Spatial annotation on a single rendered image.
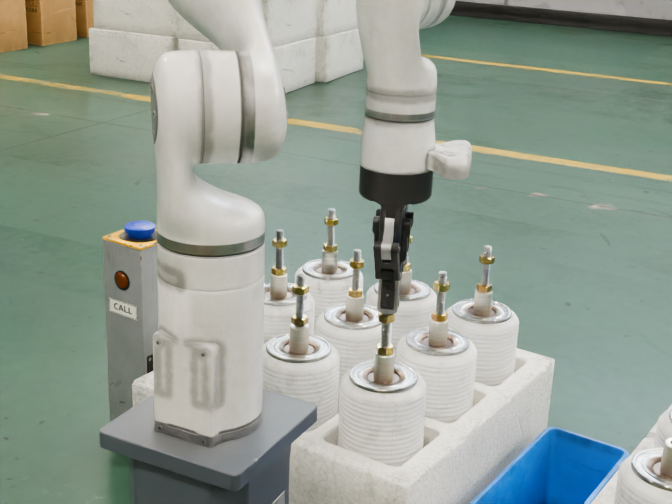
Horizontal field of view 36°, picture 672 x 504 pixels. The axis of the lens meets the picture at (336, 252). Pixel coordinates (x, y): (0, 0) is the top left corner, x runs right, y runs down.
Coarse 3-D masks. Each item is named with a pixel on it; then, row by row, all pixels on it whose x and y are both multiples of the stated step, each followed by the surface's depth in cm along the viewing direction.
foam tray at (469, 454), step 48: (144, 384) 127; (480, 384) 130; (528, 384) 131; (336, 432) 119; (432, 432) 120; (480, 432) 121; (528, 432) 135; (336, 480) 113; (384, 480) 109; (432, 480) 112; (480, 480) 125
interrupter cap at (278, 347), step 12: (276, 336) 123; (288, 336) 124; (312, 336) 124; (276, 348) 120; (288, 348) 121; (312, 348) 121; (324, 348) 121; (288, 360) 117; (300, 360) 117; (312, 360) 118
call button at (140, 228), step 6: (132, 222) 137; (138, 222) 137; (144, 222) 137; (150, 222) 138; (126, 228) 136; (132, 228) 135; (138, 228) 135; (144, 228) 135; (150, 228) 136; (132, 234) 135; (138, 234) 135; (144, 234) 135; (150, 234) 136
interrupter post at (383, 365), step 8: (376, 352) 114; (376, 360) 113; (384, 360) 113; (392, 360) 113; (376, 368) 114; (384, 368) 113; (392, 368) 114; (376, 376) 114; (384, 376) 114; (392, 376) 114
